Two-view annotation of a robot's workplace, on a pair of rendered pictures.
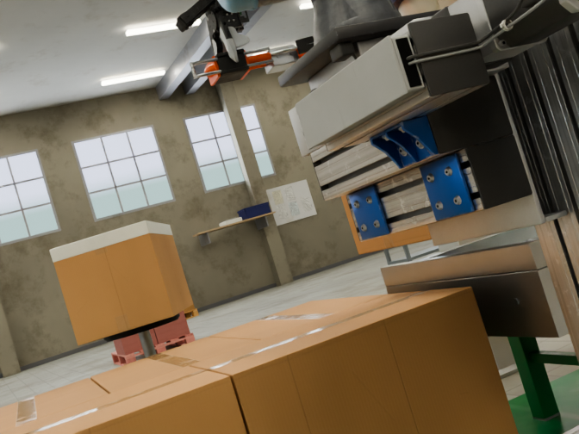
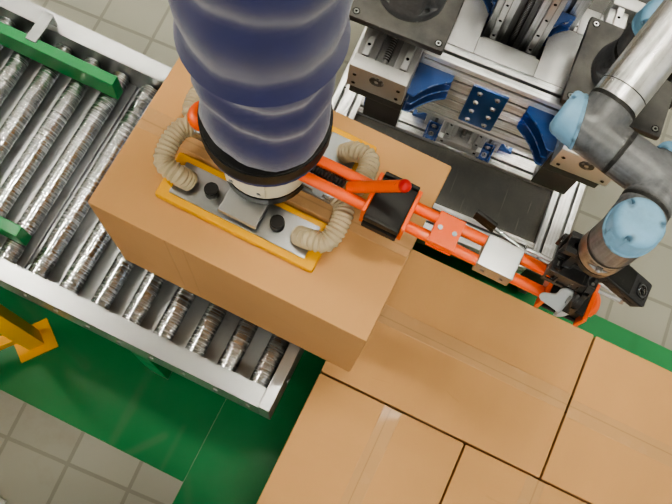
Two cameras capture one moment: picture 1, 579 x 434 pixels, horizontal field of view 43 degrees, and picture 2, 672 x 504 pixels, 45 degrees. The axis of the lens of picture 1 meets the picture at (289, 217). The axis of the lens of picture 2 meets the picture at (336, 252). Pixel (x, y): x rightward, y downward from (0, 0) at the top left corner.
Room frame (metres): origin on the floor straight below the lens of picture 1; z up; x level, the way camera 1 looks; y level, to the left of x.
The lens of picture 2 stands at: (2.31, -0.06, 2.58)
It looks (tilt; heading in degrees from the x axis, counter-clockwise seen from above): 73 degrees down; 214
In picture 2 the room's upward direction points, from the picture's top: 13 degrees clockwise
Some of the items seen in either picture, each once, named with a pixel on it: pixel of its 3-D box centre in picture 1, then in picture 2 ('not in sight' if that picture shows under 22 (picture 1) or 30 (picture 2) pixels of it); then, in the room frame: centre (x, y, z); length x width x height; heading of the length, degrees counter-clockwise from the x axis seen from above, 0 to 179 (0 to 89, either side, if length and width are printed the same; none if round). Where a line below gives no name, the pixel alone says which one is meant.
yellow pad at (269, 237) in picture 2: not in sight; (244, 209); (2.02, -0.49, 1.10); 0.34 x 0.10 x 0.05; 111
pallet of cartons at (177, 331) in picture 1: (148, 337); not in sight; (8.53, 1.99, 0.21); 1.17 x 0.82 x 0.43; 25
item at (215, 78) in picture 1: (227, 68); (566, 295); (1.72, 0.04, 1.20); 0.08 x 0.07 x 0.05; 111
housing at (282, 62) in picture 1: (280, 58); (498, 260); (1.76, -0.09, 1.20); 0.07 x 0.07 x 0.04; 21
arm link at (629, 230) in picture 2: not in sight; (627, 231); (1.71, 0.01, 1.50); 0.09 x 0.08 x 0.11; 8
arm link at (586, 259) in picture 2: not in sight; (604, 251); (1.72, 0.01, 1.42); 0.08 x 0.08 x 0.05
